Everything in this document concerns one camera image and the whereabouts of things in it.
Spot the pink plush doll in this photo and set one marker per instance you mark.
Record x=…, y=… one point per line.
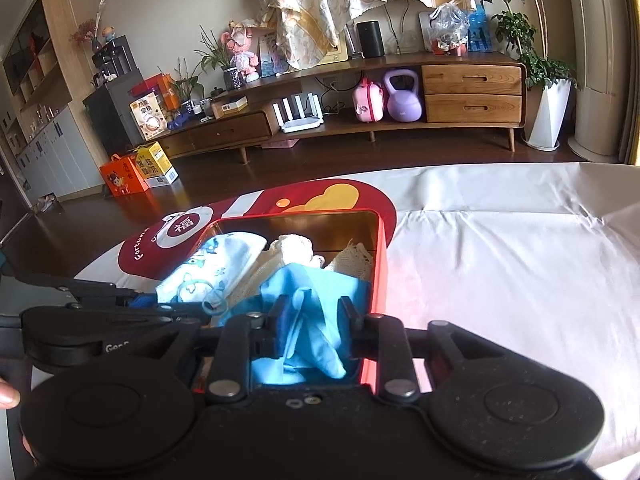
x=238, y=40

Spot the yellow carton box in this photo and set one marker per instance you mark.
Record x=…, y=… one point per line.
x=154, y=165

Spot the blue rubber glove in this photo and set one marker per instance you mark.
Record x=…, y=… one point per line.
x=315, y=338

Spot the black mini fridge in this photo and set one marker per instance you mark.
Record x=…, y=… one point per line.
x=108, y=106

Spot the white standing air conditioner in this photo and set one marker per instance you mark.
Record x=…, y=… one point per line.
x=602, y=40

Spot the person's left hand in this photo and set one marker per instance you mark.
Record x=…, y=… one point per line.
x=10, y=399

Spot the wooden TV cabinet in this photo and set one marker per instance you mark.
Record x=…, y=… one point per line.
x=478, y=90

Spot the snack box with window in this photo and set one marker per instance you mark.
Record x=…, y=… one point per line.
x=148, y=116

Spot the white wifi router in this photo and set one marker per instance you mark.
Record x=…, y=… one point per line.
x=297, y=114

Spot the clear plastic bag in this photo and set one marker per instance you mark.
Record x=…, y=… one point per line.
x=448, y=29

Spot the small potted orchid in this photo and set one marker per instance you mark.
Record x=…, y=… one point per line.
x=214, y=54

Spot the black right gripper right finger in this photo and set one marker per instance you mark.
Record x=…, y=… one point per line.
x=382, y=339

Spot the purple kettlebell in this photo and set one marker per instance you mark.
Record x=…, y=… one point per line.
x=403, y=105

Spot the blue water bottle pack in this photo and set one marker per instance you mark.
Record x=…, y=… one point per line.
x=479, y=39

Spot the wooden shelf cabinet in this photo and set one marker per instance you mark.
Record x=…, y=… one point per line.
x=48, y=77

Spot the cream knitted cloth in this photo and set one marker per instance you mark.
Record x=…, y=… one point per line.
x=353, y=260

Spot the red storage box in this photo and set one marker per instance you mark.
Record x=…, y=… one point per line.
x=329, y=231

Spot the orange gift bag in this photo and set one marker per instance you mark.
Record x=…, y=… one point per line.
x=122, y=176

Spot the black cylindrical speaker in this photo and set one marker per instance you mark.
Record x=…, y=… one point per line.
x=371, y=41

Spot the potted plant white pot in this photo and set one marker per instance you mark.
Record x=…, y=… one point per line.
x=529, y=43

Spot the white blue face mask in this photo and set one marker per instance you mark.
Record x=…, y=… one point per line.
x=210, y=274

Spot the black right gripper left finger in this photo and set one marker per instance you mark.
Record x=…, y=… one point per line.
x=244, y=338

